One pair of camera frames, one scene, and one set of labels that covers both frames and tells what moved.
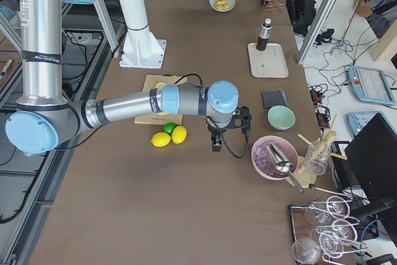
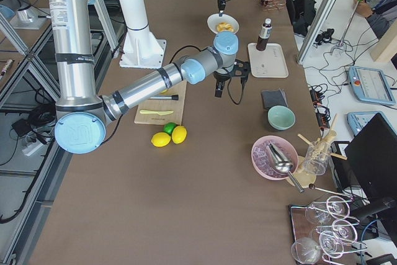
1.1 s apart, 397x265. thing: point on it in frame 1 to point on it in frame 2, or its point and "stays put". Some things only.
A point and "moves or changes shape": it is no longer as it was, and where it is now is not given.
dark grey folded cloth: (272, 98) stays put
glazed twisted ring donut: (221, 4) moves or changes shape
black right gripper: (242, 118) to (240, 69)
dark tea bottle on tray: (265, 32) stays put
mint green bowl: (281, 117) stays put
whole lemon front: (160, 139) stays put
